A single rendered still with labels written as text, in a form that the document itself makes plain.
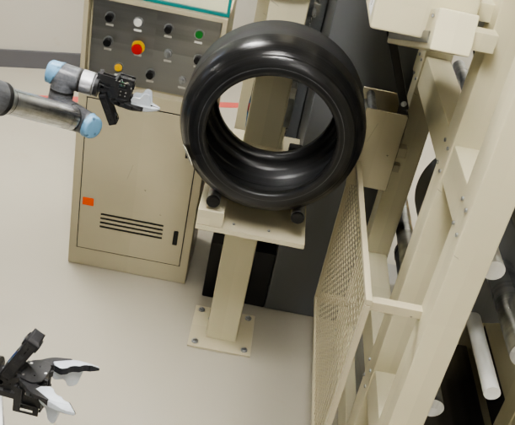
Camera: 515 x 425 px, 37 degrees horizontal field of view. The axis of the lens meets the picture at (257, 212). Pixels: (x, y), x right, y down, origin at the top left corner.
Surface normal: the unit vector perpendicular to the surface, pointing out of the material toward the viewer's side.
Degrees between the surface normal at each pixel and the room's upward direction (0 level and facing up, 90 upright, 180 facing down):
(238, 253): 90
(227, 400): 0
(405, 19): 90
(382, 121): 90
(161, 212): 90
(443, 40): 72
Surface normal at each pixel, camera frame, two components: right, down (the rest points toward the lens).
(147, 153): -0.07, 0.52
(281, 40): 0.06, -0.68
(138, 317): 0.18, -0.83
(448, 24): -0.02, 0.23
